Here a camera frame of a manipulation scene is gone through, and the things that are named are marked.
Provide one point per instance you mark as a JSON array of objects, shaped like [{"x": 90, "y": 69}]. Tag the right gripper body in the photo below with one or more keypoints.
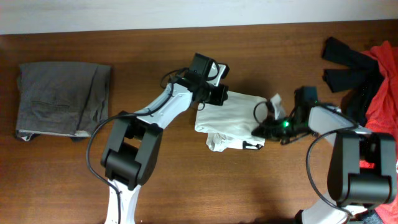
[{"x": 283, "y": 127}]

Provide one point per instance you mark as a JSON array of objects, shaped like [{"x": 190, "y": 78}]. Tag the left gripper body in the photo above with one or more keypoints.
[{"x": 212, "y": 93}]

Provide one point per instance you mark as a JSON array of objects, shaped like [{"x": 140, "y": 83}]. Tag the white t-shirt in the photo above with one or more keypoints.
[{"x": 230, "y": 125}]

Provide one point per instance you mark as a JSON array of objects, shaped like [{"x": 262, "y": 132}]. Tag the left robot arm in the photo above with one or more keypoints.
[{"x": 131, "y": 153}]

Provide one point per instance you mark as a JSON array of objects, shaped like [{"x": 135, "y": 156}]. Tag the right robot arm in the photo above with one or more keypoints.
[{"x": 362, "y": 171}]

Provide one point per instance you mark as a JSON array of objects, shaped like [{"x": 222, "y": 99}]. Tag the black garment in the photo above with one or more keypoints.
[{"x": 361, "y": 78}]

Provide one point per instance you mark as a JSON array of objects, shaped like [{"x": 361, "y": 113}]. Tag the red t-shirt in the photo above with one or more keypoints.
[{"x": 382, "y": 112}]

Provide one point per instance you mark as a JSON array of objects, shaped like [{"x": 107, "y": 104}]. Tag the folded grey trousers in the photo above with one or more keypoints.
[{"x": 62, "y": 99}]

